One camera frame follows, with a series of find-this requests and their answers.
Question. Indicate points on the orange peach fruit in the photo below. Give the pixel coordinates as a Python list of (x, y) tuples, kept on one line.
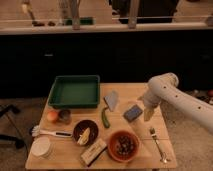
[(52, 116)]

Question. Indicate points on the wooden block brush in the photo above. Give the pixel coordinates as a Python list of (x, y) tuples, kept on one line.
[(90, 154)]

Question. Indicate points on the dark brown bowl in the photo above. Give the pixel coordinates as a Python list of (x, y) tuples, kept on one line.
[(82, 126)]

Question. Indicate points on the blue grey sponge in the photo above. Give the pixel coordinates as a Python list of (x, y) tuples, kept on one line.
[(133, 113)]

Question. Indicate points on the small dark metal cup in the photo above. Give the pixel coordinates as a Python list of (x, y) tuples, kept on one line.
[(65, 116)]

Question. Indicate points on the green plastic tray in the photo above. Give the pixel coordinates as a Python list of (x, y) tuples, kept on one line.
[(75, 91)]

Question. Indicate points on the banana piece in bowl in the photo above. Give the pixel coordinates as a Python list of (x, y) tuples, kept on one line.
[(83, 139)]

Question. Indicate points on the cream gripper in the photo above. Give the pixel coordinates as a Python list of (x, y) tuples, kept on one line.
[(148, 113)]

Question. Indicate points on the white dish brush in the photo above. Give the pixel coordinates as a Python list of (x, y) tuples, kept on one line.
[(36, 130)]

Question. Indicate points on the terracotta bowl with nuts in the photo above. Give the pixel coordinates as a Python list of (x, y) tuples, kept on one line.
[(123, 146)]

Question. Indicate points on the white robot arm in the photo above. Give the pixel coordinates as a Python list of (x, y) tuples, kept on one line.
[(164, 87)]

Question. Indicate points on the silver fork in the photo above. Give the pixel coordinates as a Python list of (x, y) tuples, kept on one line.
[(156, 140)]

